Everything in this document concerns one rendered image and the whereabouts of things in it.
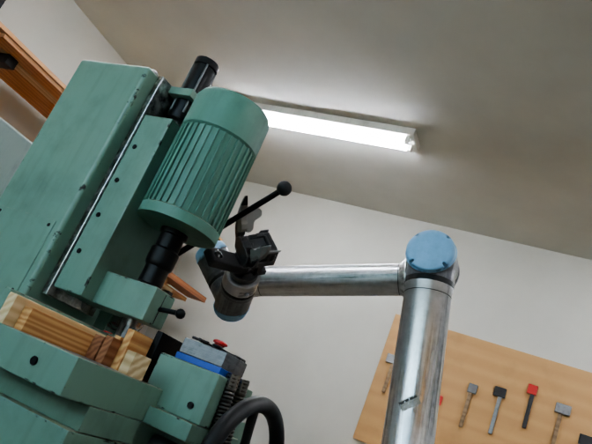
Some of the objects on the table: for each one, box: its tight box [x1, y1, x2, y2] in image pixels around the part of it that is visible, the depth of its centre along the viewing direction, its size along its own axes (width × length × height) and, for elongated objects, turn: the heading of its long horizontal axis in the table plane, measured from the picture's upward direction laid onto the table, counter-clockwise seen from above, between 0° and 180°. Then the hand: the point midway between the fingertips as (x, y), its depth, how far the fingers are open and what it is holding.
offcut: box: [118, 350, 152, 381], centre depth 105 cm, size 4×3×4 cm
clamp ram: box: [144, 330, 182, 381], centre depth 118 cm, size 9×8×9 cm
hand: (255, 218), depth 138 cm, fingers open, 14 cm apart
